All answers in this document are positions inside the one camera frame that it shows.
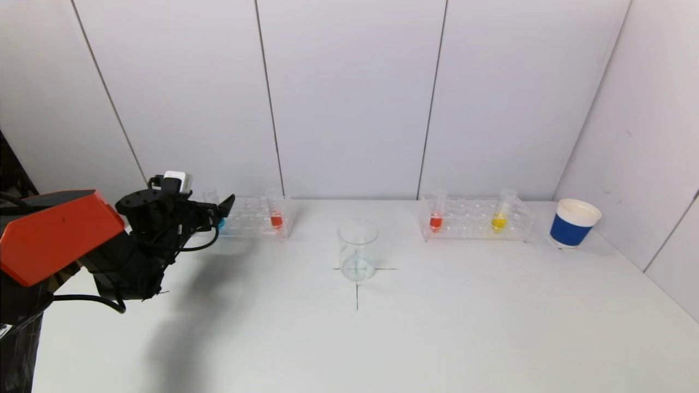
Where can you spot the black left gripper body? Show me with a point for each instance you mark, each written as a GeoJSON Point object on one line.
{"type": "Point", "coordinates": [158, 218]}

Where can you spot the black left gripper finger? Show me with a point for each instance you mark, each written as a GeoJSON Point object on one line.
{"type": "Point", "coordinates": [226, 207]}

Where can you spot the test tube with blue pigment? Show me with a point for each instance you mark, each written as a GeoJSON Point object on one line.
{"type": "Point", "coordinates": [210, 196]}

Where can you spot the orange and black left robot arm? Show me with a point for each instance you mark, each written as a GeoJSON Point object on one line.
{"type": "Point", "coordinates": [54, 234]}

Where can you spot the clear acrylic test tube rack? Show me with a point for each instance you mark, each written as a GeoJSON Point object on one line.
{"type": "Point", "coordinates": [254, 218]}
{"type": "Point", "coordinates": [469, 221]}

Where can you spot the test tube with red pigment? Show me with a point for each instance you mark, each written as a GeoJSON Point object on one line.
{"type": "Point", "coordinates": [435, 222]}
{"type": "Point", "coordinates": [277, 220]}

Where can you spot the clear glass beaker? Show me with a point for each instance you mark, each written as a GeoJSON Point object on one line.
{"type": "Point", "coordinates": [357, 262]}

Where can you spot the test tube with yellow pigment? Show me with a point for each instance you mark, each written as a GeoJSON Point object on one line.
{"type": "Point", "coordinates": [497, 222]}

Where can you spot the white paper cup blue sleeve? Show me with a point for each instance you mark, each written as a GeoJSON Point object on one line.
{"type": "Point", "coordinates": [568, 230]}

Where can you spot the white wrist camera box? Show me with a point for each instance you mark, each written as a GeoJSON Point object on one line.
{"type": "Point", "coordinates": [180, 177]}

